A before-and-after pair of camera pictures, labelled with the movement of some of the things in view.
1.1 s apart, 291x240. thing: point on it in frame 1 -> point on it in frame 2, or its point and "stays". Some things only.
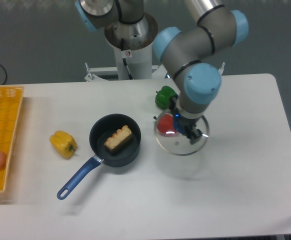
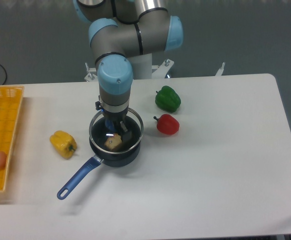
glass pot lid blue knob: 179,144 -> 118,141
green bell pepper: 163,96 stays
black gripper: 184,125 -> 126,135
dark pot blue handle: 101,131 stays
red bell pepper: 165,124 stays
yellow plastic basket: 3,107 stays
